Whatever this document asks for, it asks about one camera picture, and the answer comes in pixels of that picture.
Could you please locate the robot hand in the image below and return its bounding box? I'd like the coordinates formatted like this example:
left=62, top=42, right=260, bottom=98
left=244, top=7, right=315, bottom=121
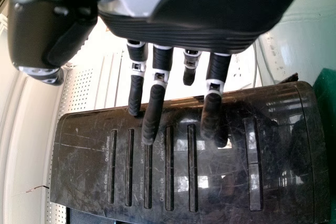
left=7, top=0, right=306, bottom=148

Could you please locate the black oven with glass door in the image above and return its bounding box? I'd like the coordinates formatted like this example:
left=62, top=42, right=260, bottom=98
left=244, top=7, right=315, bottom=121
left=48, top=73, right=332, bottom=224

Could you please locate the white socket strip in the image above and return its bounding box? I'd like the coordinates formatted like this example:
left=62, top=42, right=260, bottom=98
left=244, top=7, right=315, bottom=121
left=228, top=35, right=265, bottom=90

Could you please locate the white furniture panel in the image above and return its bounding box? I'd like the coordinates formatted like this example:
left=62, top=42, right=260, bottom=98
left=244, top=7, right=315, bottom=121
left=0, top=11, right=66, bottom=224

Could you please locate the white cable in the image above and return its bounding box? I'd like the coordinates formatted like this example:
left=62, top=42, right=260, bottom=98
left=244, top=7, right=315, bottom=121
left=252, top=34, right=278, bottom=86

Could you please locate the thin loose wire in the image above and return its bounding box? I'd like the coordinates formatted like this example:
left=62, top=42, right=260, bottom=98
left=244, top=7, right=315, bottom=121
left=12, top=185, right=50, bottom=197

